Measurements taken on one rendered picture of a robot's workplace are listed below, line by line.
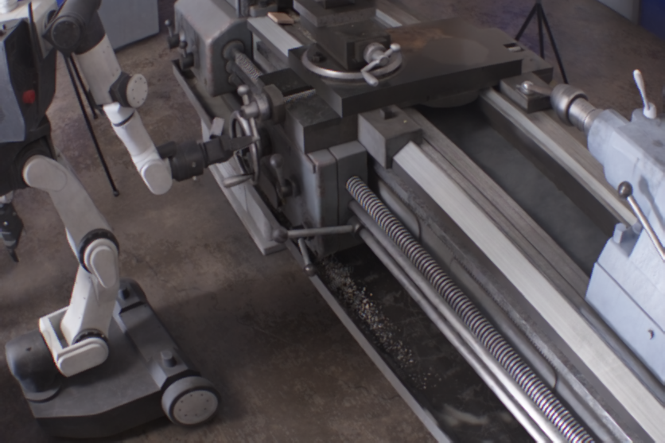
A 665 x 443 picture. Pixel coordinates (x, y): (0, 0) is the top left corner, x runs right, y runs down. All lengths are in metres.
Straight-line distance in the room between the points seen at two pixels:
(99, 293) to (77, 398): 0.40
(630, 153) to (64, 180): 1.30
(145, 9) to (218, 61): 1.98
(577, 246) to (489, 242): 0.30
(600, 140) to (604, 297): 0.31
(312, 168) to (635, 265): 0.89
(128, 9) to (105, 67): 2.89
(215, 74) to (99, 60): 1.09
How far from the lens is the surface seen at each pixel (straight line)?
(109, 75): 1.66
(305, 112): 1.91
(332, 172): 1.89
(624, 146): 1.38
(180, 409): 2.22
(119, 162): 3.50
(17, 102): 1.59
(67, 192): 1.87
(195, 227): 3.02
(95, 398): 2.22
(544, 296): 1.48
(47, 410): 2.24
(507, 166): 2.02
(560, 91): 1.57
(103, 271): 2.01
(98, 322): 2.18
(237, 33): 2.63
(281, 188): 1.99
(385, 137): 1.81
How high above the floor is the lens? 1.84
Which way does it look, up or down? 36 degrees down
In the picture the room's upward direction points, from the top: 2 degrees counter-clockwise
